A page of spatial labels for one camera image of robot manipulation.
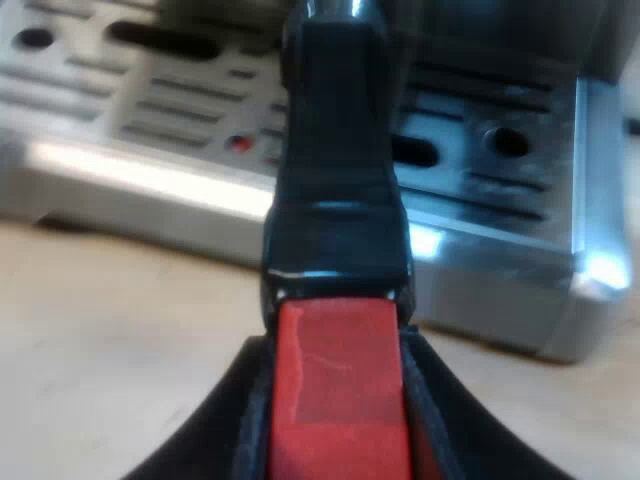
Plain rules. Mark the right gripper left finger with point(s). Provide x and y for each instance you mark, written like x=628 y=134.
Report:
x=220 y=425

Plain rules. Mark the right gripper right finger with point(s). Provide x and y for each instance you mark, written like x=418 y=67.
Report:
x=435 y=430

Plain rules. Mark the steel espresso machine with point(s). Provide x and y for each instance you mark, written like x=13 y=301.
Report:
x=150 y=150

